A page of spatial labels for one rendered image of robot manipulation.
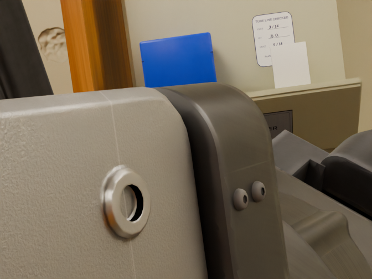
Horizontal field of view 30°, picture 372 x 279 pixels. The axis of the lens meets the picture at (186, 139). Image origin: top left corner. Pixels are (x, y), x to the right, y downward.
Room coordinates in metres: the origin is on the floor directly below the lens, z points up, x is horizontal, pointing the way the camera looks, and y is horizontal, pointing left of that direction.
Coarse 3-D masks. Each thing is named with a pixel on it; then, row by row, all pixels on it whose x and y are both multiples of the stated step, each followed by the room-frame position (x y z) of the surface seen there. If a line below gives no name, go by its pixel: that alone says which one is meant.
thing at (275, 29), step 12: (276, 12) 1.06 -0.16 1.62; (288, 12) 1.06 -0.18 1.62; (252, 24) 1.07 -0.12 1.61; (264, 24) 1.06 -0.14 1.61; (276, 24) 1.06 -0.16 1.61; (288, 24) 1.06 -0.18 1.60; (264, 36) 1.06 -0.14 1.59; (276, 36) 1.06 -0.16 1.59; (288, 36) 1.06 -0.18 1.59; (264, 48) 1.06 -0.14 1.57; (264, 60) 1.06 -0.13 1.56
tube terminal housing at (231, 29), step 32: (128, 0) 1.07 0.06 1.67; (160, 0) 1.07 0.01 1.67; (192, 0) 1.07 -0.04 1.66; (224, 0) 1.07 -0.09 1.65; (256, 0) 1.07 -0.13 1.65; (288, 0) 1.06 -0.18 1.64; (320, 0) 1.06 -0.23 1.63; (128, 32) 1.08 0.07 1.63; (160, 32) 1.07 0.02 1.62; (192, 32) 1.07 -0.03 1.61; (224, 32) 1.07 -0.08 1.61; (320, 32) 1.06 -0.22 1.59; (224, 64) 1.07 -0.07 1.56; (256, 64) 1.07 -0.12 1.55; (320, 64) 1.06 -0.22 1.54
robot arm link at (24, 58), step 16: (0, 0) 0.67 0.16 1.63; (16, 0) 0.69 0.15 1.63; (0, 16) 0.67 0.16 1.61; (16, 16) 0.69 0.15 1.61; (0, 32) 0.68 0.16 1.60; (16, 32) 0.69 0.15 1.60; (32, 32) 0.71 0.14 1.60; (0, 48) 0.68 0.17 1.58; (16, 48) 0.70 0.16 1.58; (32, 48) 0.72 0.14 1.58; (0, 64) 0.69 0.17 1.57; (16, 64) 0.70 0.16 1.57; (32, 64) 0.72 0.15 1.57; (0, 80) 0.70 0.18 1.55; (16, 80) 0.71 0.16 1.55; (32, 80) 0.72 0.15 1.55; (48, 80) 0.74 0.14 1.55; (0, 96) 0.72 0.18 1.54; (16, 96) 0.71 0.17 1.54; (32, 96) 0.73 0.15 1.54
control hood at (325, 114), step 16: (336, 80) 0.95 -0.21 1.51; (352, 80) 0.95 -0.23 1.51; (256, 96) 0.95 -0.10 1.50; (272, 96) 0.95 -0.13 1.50; (288, 96) 0.95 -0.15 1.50; (304, 96) 0.95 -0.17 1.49; (320, 96) 0.96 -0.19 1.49; (336, 96) 0.96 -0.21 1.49; (352, 96) 0.96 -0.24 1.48; (304, 112) 0.98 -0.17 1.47; (320, 112) 0.98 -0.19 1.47; (336, 112) 0.98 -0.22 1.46; (352, 112) 0.98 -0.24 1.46; (304, 128) 1.00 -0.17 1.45; (320, 128) 1.00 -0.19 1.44; (336, 128) 1.01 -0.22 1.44; (352, 128) 1.01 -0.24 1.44; (320, 144) 1.03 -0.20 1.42; (336, 144) 1.03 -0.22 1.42
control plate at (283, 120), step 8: (272, 112) 0.97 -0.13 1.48; (280, 112) 0.97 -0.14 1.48; (288, 112) 0.97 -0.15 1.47; (272, 120) 0.98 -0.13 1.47; (280, 120) 0.98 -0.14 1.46; (288, 120) 0.99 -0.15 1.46; (272, 128) 1.00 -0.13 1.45; (280, 128) 1.00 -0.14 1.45; (288, 128) 1.00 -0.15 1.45; (272, 136) 1.01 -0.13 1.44
